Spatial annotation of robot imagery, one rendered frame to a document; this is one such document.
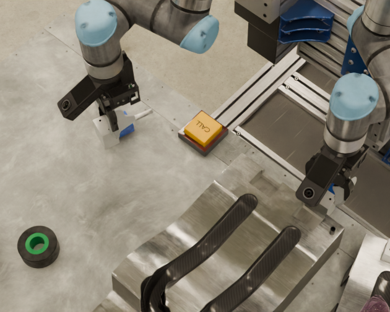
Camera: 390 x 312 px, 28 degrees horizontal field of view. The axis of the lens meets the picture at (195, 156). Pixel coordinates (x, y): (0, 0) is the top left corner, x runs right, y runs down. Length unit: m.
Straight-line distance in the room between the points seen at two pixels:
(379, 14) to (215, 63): 1.53
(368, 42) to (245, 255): 0.46
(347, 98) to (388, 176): 1.11
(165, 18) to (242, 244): 0.45
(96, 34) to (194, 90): 1.39
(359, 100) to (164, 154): 0.55
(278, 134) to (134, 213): 0.90
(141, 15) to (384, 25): 0.44
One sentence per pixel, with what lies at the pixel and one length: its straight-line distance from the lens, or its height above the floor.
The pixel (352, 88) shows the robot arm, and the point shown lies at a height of 1.20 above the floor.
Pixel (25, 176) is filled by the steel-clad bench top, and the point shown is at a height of 0.80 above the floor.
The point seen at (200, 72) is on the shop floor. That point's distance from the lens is 2.82.
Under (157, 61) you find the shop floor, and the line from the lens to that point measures 2.86.
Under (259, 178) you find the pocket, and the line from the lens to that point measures 1.59.
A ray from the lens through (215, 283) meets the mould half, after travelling 1.45.
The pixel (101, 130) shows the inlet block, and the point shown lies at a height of 0.85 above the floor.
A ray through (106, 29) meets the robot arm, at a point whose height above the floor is 1.19.
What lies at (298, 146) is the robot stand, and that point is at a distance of 2.41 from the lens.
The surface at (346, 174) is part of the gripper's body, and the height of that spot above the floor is 0.98.
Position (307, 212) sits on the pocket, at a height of 0.86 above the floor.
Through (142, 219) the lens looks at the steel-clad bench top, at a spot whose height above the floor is 0.80.
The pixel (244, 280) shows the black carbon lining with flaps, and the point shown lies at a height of 0.88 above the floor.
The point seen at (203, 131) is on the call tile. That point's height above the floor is 0.84.
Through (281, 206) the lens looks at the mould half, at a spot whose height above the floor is 0.89.
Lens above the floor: 2.26
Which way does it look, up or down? 59 degrees down
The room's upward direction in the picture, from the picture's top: 3 degrees counter-clockwise
